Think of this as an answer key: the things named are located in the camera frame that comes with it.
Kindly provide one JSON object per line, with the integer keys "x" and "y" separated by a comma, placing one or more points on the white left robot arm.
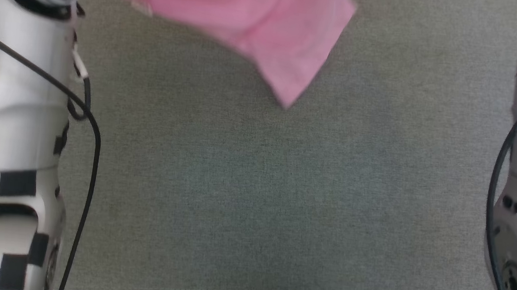
{"x": 11, "y": 100}

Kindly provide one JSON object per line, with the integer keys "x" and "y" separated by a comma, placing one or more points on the pink garment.
{"x": 267, "y": 23}

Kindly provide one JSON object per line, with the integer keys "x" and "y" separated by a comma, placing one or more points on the grey fabric sofa surface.
{"x": 282, "y": 201}

